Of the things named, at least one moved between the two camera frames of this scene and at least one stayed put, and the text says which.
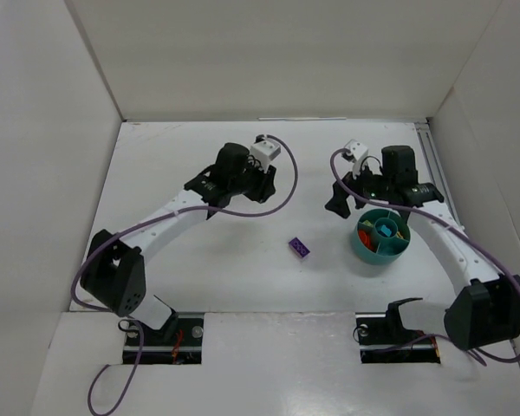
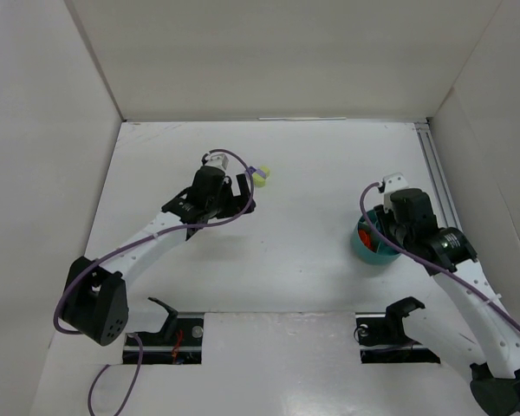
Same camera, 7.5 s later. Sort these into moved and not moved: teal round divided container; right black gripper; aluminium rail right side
Moved: right black gripper
Not moved: aluminium rail right side; teal round divided container
